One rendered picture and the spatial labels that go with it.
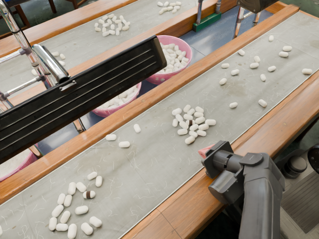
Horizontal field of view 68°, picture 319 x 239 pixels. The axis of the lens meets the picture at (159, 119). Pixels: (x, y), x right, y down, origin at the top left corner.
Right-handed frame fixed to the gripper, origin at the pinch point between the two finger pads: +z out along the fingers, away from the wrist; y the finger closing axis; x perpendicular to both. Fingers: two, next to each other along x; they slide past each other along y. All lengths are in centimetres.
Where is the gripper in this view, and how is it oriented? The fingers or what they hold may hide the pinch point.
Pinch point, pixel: (201, 152)
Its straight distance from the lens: 76.5
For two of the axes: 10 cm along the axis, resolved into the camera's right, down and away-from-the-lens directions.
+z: -4.5, -0.9, 8.9
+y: -7.7, 5.3, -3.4
